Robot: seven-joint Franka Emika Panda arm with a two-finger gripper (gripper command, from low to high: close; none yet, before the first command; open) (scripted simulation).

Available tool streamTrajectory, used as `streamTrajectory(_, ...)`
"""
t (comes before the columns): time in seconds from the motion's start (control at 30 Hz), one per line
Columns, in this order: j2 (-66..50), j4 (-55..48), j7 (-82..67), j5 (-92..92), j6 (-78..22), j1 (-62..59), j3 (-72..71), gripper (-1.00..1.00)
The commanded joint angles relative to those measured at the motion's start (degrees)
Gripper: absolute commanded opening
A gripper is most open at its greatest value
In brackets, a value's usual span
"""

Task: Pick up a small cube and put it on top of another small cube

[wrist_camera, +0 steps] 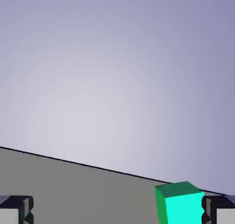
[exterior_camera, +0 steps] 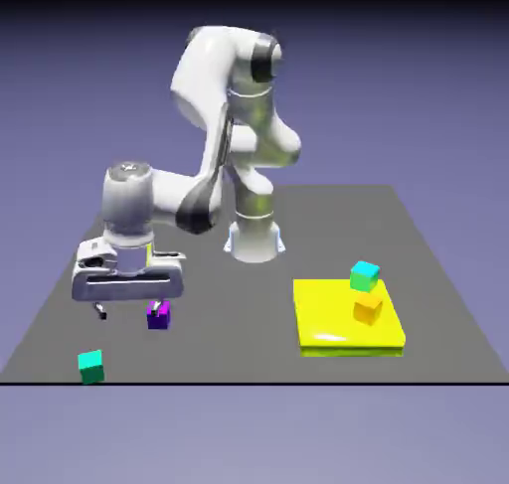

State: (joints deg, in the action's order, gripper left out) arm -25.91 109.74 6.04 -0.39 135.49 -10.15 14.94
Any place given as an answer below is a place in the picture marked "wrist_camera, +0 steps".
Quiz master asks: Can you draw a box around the large green box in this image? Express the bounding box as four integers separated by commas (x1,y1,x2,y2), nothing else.
154,181,206,224

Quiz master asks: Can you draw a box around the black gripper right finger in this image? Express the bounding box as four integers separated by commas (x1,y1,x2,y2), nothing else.
201,194,235,224

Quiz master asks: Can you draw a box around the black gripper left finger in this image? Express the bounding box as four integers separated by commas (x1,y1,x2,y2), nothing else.
0,195,34,224

